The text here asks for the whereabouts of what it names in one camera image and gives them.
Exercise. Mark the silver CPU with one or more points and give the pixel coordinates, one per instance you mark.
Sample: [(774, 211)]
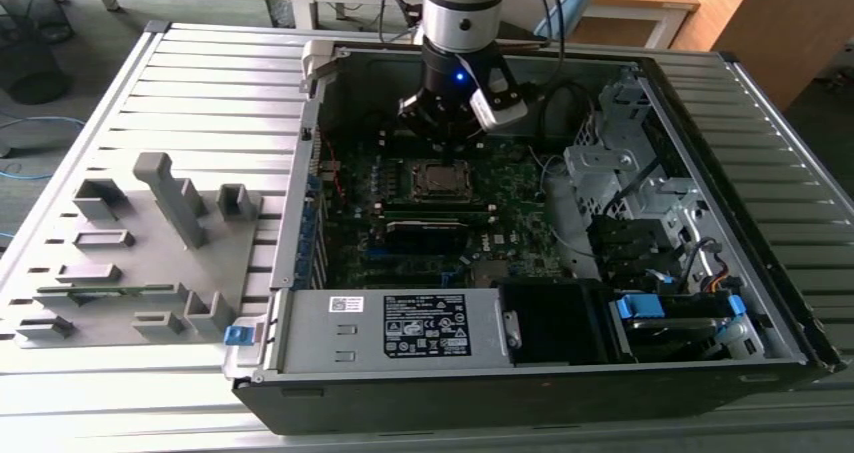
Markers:
[(441, 177)]

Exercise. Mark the CPU socket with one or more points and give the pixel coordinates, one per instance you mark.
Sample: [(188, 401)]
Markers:
[(413, 196)]

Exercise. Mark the metal drive cage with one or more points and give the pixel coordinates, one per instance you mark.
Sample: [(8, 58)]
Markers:
[(594, 160)]

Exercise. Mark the black graphics card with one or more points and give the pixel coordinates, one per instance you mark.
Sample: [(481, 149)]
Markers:
[(427, 238)]

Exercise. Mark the green motherboard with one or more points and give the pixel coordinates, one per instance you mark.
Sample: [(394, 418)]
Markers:
[(527, 223)]

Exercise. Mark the pale blue teach pendant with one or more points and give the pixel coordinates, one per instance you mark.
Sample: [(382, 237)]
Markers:
[(574, 0)]

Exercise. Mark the brown chipset heatsink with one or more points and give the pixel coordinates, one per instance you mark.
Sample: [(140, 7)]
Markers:
[(490, 273)]

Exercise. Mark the black plastic drive bay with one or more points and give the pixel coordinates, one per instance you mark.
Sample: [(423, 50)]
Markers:
[(627, 243)]

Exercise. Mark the grey power supply unit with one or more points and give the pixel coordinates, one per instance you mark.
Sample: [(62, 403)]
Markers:
[(361, 333)]

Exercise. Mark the hard disk in blue carrier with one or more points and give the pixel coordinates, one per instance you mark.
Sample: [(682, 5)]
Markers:
[(641, 307)]

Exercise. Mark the grey parts rack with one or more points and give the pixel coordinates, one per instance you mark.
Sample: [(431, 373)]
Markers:
[(154, 253)]

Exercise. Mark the blue case latch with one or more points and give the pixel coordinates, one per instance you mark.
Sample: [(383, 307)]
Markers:
[(240, 335)]

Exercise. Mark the wooden cabinet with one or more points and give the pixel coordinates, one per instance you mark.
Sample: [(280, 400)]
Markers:
[(788, 23)]

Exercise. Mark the black PC case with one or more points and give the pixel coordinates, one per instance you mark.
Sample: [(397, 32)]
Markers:
[(467, 403)]

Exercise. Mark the black waste bin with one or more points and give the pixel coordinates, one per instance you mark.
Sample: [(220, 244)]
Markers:
[(36, 73)]

